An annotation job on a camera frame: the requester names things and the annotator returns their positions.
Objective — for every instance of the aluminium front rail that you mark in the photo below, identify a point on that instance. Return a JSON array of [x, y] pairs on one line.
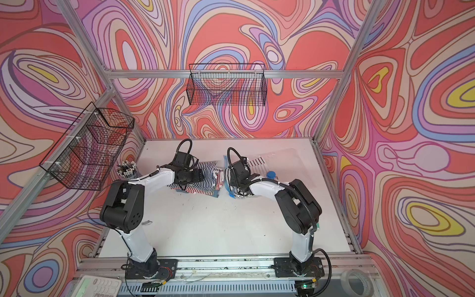
[[221, 268]]

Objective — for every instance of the clear vacuum bag blue zip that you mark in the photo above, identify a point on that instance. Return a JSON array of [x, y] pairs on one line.
[[284, 166]]

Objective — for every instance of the white calculator keypad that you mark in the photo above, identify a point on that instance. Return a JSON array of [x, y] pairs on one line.
[[91, 286]]

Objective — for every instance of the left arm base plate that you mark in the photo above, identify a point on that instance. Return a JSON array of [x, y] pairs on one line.
[[163, 269]]

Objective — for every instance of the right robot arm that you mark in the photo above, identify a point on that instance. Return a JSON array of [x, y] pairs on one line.
[[298, 206]]

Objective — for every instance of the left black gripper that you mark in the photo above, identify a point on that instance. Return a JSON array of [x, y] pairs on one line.
[[198, 177]]

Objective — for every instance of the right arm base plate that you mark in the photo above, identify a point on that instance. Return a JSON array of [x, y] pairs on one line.
[[290, 267]]

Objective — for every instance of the clear tape roll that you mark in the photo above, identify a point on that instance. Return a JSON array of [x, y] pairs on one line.
[[356, 283]]

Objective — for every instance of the black wire basket back wall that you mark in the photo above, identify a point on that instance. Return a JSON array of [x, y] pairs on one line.
[[227, 84]]

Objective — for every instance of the black wire basket left wall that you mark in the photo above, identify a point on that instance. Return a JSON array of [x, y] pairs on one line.
[[85, 156]]

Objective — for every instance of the black wire basket wall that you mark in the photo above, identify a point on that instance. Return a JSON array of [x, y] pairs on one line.
[[85, 156], [227, 84]]

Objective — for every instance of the black white striped tank top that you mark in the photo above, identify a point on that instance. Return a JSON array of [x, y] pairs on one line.
[[256, 162]]

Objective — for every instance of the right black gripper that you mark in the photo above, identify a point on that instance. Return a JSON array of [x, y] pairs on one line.
[[233, 181]]

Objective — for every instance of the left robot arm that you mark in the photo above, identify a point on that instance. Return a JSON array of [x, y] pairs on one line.
[[123, 208]]

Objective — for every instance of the red white striped tank top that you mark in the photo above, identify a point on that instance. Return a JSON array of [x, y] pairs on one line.
[[205, 191]]

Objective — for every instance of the cup of pens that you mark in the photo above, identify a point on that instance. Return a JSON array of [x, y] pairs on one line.
[[127, 170]]

